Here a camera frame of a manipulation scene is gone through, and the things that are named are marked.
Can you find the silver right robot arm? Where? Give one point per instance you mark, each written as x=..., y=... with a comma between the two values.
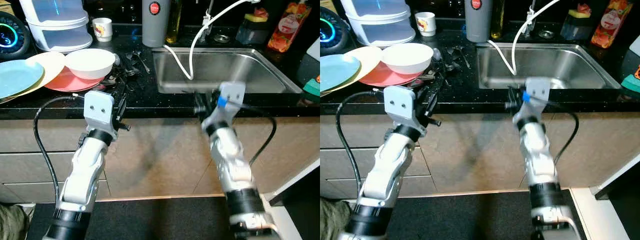
x=232, y=165
x=542, y=165

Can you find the chrome sink hole cover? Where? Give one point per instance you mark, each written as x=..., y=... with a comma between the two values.
x=547, y=34
x=221, y=38

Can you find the red plate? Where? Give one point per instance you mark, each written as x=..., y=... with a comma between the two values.
x=65, y=84
x=380, y=79

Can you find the orange soap pump bottle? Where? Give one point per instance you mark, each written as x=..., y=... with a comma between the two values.
x=610, y=25
x=285, y=30

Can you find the stainless steel sink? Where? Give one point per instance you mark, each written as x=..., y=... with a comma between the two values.
x=575, y=65
x=240, y=67

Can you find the small orange fan gadget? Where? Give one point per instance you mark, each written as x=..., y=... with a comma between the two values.
x=637, y=74

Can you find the olive green fabric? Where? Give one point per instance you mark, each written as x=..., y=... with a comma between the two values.
x=332, y=222
x=12, y=225

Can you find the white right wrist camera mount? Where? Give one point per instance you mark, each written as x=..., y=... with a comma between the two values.
x=537, y=90
x=231, y=95

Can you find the white stacked plastic drawers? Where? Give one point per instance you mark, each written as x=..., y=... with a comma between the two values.
x=380, y=22
x=57, y=27

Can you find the light blue plate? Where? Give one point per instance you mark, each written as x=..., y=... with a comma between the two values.
x=20, y=77
x=337, y=72

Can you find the dark sponge holder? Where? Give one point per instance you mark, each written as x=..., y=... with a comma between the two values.
x=252, y=34
x=576, y=30

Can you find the chrome sink faucet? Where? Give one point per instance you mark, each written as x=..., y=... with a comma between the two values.
x=531, y=12
x=209, y=10

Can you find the black floor mat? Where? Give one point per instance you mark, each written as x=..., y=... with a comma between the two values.
x=465, y=215
x=150, y=220

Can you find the white printed mug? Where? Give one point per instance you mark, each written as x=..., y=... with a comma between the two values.
x=425, y=25
x=102, y=30

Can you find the grey water filter canister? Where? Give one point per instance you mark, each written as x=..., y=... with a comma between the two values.
x=156, y=27
x=479, y=22

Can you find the cream plate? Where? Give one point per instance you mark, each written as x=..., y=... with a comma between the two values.
x=50, y=67
x=370, y=60

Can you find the yellow sponge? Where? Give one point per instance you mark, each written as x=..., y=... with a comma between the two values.
x=254, y=18
x=580, y=14

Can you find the pink scrubber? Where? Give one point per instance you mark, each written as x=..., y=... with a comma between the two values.
x=262, y=12
x=585, y=8

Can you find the olive oil bottle green cap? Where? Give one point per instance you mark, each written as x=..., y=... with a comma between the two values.
x=498, y=20
x=175, y=25

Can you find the beige cabinet door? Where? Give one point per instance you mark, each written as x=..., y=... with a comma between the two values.
x=295, y=145
x=605, y=145
x=160, y=160
x=475, y=155

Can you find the green sponge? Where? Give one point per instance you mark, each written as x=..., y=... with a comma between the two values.
x=631, y=86
x=312, y=89

